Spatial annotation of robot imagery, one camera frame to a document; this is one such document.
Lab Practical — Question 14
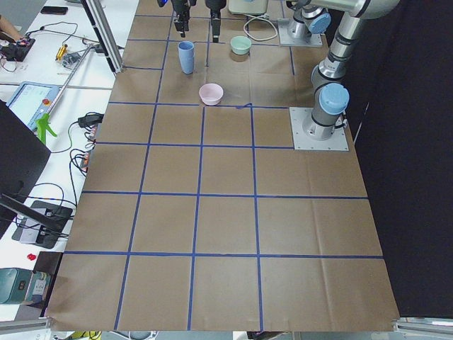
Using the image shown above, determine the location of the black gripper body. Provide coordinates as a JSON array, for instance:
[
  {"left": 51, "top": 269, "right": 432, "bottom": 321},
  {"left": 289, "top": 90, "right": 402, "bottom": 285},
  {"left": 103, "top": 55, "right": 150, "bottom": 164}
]
[{"left": 169, "top": 0, "right": 227, "bottom": 11}]

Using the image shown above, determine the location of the light blue cup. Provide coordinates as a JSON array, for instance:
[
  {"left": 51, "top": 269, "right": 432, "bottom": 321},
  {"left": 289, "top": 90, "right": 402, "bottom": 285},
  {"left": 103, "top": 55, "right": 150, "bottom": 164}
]
[
  {"left": 178, "top": 41, "right": 195, "bottom": 57},
  {"left": 179, "top": 55, "right": 195, "bottom": 74}
]

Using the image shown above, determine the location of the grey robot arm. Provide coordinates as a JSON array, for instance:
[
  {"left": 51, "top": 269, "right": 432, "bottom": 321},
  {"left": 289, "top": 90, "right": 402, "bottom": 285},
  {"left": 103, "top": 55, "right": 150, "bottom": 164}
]
[
  {"left": 171, "top": 1, "right": 331, "bottom": 45},
  {"left": 286, "top": 0, "right": 398, "bottom": 141}
]

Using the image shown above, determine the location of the cream toaster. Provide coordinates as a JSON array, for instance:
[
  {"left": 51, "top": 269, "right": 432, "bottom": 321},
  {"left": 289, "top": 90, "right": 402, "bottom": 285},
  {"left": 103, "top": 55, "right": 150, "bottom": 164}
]
[{"left": 228, "top": 0, "right": 268, "bottom": 15}]

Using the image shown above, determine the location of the mint green bowl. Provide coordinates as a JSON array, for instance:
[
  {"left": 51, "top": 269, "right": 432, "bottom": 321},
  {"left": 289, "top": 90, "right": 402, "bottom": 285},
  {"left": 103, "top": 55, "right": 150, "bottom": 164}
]
[{"left": 230, "top": 35, "right": 252, "bottom": 55}]

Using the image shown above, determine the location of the pink bowl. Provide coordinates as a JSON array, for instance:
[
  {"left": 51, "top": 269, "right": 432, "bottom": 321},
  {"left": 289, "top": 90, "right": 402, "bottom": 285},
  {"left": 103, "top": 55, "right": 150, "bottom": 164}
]
[{"left": 199, "top": 83, "right": 224, "bottom": 106}]

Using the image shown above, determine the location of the teach pendant tablet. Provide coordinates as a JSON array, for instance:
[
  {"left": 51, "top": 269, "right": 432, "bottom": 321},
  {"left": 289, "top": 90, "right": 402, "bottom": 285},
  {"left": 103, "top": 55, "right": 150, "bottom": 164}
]
[{"left": 6, "top": 81, "right": 59, "bottom": 125}]

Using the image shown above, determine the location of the green plastic clamp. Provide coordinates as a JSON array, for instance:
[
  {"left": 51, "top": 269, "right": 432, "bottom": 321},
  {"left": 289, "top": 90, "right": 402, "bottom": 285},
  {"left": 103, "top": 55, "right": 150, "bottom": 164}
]
[{"left": 35, "top": 113, "right": 57, "bottom": 145}]

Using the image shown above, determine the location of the black computer monitor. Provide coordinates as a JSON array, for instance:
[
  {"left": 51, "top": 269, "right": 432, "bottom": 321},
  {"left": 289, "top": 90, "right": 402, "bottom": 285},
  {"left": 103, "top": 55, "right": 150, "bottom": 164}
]
[{"left": 1, "top": 101, "right": 50, "bottom": 234}]

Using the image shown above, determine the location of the white power cable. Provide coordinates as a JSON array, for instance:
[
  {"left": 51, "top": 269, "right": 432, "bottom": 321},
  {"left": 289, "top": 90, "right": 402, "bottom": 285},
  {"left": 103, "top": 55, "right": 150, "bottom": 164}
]
[{"left": 243, "top": 13, "right": 279, "bottom": 43}]

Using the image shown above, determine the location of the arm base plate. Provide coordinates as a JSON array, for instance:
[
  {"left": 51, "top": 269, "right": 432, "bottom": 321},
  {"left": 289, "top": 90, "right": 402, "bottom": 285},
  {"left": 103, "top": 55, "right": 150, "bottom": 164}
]
[
  {"left": 289, "top": 107, "right": 349, "bottom": 152},
  {"left": 277, "top": 18, "right": 323, "bottom": 47}
]

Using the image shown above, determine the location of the aluminium frame post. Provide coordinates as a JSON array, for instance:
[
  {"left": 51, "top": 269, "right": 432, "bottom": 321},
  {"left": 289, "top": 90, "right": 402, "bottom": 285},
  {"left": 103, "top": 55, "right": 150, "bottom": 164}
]
[{"left": 81, "top": 0, "right": 123, "bottom": 74}]

